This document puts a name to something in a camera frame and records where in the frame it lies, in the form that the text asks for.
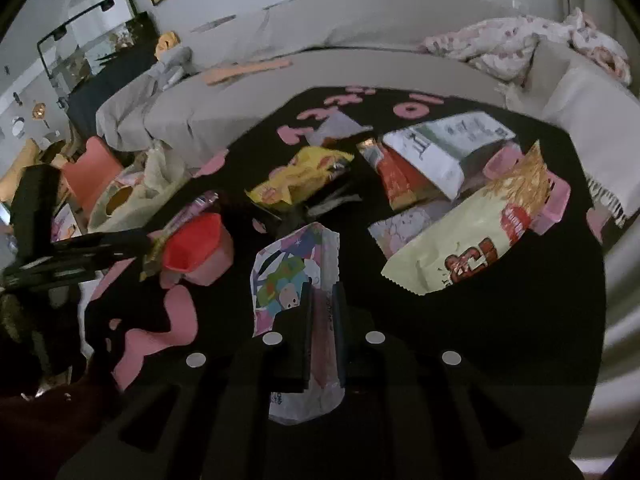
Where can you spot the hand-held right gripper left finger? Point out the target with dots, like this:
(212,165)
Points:
(302,340)

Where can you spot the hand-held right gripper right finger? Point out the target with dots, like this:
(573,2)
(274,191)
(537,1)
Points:
(341,330)

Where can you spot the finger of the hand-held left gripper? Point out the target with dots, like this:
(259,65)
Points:
(105,241)
(75,267)

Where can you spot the colourful cartoon print wrapper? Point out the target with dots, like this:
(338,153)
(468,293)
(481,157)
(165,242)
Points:
(280,270)

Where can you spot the beige bag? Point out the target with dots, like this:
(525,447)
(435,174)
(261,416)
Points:
(150,180)

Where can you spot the red orange snack packet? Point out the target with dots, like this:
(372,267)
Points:
(395,180)

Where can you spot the pink printed box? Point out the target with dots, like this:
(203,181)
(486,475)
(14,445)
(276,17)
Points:
(65,222)

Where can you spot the pink chair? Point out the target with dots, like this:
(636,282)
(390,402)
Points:
(92,170)

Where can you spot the red and pink cup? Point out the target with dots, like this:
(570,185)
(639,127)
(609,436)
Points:
(192,245)

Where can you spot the pink floral small packet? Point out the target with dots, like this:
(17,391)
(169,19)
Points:
(400,230)

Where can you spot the dark crumpled wrapper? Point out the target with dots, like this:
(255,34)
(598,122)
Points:
(325,205)

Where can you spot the black cabinet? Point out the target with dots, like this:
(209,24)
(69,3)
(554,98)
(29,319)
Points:
(115,80)

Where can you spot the large cream snack bag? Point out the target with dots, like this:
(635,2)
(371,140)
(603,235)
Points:
(465,240)

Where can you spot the yellow snack packet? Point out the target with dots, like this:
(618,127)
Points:
(295,175)

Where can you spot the white snack bag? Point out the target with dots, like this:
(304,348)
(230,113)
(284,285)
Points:
(430,155)

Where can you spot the grey plush toy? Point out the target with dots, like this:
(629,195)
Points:
(177,57)

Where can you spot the silver crumpled wrapper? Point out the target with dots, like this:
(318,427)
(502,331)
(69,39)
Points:
(335,127)

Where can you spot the yellow plush toy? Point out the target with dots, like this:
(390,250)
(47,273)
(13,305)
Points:
(167,42)

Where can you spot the orange flat strip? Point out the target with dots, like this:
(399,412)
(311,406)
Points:
(250,69)

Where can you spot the pink plastic container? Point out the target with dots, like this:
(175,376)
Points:
(555,205)

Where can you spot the grey sofa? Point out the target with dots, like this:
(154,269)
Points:
(380,65)

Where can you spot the pink floral blanket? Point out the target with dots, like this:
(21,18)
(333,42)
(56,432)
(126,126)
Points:
(500,42)

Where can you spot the white fringed throw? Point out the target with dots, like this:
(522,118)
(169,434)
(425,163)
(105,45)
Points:
(600,125)

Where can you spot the orange wall ornament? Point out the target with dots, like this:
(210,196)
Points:
(39,109)

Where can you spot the glass tank with black frame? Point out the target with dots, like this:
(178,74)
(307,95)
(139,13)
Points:
(85,35)

